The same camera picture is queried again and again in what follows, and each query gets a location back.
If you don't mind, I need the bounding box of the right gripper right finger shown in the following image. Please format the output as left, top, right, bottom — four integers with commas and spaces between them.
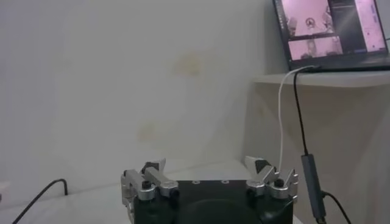
244, 156, 299, 203

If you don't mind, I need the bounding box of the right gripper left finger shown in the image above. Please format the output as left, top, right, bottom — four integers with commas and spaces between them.
121, 158, 179, 208

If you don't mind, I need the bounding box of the white desk with laptop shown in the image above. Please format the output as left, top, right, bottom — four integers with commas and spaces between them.
243, 70, 390, 224

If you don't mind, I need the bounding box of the dark open laptop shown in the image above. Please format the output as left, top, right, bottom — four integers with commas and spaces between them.
272, 0, 390, 73

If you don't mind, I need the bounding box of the black cable with adapter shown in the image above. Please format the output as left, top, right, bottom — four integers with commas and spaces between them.
292, 68, 353, 224

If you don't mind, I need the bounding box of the thin white cable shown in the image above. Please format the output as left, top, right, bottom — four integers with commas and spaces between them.
277, 65, 317, 171

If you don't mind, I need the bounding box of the black pot power cord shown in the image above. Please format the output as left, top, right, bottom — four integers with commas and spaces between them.
12, 178, 68, 224

